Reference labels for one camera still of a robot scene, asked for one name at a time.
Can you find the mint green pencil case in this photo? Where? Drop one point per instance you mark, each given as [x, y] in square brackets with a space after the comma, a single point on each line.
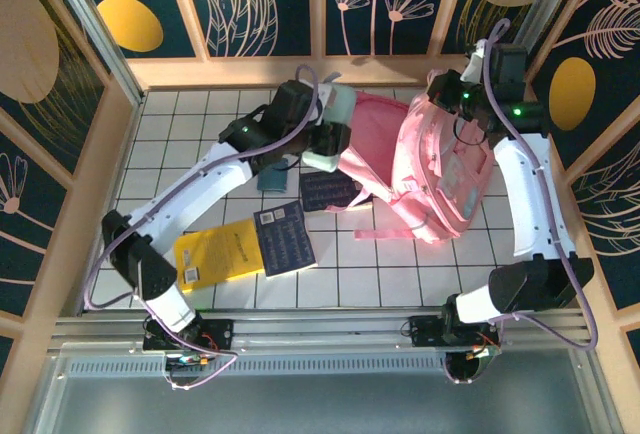
[342, 104]

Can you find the small teal pouch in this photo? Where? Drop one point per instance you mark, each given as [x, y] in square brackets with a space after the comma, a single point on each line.
[272, 180]

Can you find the pink backpack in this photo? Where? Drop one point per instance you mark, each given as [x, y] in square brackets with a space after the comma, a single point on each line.
[440, 179]

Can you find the dark blue book with barcode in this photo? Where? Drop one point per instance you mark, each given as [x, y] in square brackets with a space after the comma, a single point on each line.
[285, 244]

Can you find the yellow book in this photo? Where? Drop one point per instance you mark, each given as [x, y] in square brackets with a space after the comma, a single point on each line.
[220, 254]

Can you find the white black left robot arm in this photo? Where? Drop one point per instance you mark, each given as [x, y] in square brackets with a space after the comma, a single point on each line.
[190, 189]

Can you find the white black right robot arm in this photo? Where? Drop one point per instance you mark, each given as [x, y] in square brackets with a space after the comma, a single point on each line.
[530, 194]

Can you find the grey perforated metal cover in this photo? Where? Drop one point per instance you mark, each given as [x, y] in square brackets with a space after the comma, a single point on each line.
[320, 404]

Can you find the aluminium corner post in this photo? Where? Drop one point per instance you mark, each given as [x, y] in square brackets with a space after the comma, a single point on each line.
[95, 26]
[537, 24]

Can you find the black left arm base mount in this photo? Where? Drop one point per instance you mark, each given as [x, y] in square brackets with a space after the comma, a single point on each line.
[220, 331]

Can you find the aluminium front rail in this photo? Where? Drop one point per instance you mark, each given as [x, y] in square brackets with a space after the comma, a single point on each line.
[325, 336]

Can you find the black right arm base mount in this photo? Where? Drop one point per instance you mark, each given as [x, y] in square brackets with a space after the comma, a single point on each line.
[425, 331]

